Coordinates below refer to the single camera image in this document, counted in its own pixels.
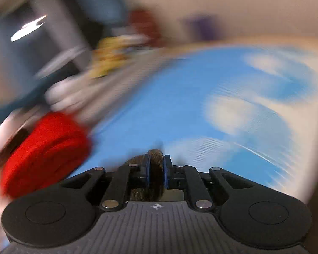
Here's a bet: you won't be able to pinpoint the red folded cloth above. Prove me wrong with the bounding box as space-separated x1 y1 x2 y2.
0 111 94 199

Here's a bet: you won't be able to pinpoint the yellow object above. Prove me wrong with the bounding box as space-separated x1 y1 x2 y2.
89 35 149 79

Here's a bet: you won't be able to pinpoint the brown corduroy pants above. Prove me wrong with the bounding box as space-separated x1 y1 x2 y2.
126 148 165 202

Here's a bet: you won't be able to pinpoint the purple object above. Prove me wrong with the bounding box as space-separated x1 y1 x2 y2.
185 15 218 42

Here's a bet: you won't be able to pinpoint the blue and white printed bedsheet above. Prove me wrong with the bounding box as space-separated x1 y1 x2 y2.
66 41 318 204

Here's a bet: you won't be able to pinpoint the teal cloth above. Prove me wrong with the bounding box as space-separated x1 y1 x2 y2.
0 75 55 127

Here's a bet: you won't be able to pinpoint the light grey folded cloth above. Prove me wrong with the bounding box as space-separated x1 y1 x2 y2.
45 78 101 113

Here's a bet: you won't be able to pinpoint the blue object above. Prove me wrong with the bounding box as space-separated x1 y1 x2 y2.
75 0 131 28

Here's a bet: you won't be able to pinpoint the dark red object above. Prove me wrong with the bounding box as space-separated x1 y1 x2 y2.
128 9 165 47

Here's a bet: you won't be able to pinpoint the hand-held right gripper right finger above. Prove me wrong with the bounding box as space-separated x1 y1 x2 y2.
163 154 249 212

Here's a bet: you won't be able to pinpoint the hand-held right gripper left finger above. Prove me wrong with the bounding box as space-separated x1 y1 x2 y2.
61 153 152 212

